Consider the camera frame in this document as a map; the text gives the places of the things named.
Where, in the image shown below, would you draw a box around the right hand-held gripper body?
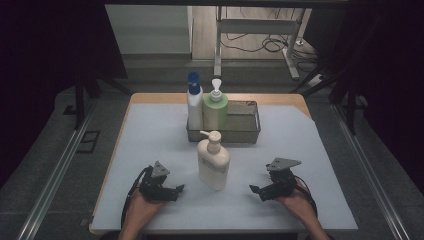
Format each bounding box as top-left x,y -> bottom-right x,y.
263,157 -> 303,201

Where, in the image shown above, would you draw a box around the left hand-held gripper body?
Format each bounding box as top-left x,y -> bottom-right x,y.
138,160 -> 175,203

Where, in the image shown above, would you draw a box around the cream ribbed cylindrical cup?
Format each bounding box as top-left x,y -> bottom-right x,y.
196,130 -> 232,192

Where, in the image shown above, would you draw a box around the grey metal basket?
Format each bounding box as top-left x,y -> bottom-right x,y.
185,99 -> 262,145

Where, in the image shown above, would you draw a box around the person's left hand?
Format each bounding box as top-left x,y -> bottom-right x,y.
123,190 -> 166,232

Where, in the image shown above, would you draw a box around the person's right hand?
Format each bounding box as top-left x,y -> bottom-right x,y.
275,179 -> 318,228

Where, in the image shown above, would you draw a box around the white table mat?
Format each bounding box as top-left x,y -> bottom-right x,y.
90,103 -> 359,232

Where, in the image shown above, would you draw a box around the black floor plate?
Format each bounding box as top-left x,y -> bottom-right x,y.
75,130 -> 101,155

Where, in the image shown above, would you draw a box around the white bottle with blue cap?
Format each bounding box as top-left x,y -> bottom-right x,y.
186,71 -> 205,131

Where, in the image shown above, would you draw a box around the green pump bottle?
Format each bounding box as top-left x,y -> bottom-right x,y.
202,78 -> 230,132

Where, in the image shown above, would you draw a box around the wooden table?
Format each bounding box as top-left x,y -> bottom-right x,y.
88,92 -> 360,236

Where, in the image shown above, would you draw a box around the black tripod stand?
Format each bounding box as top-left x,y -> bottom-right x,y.
289,63 -> 358,136
73,74 -> 132,132

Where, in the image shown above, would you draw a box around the white cabinet panel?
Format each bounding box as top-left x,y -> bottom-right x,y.
104,4 -> 194,56

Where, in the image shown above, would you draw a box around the dark curtain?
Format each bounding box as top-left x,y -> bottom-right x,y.
0,0 -> 128,188
303,0 -> 424,184

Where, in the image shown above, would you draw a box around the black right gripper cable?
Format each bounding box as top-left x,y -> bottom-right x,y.
294,183 -> 318,218

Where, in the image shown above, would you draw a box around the aluminium floor rail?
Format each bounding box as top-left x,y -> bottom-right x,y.
15,99 -> 98,240
332,103 -> 412,240

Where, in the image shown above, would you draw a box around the black floor cables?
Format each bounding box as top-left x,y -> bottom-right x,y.
220,7 -> 321,73

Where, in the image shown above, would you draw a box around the white metal desk frame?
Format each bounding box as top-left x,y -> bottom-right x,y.
213,5 -> 302,81

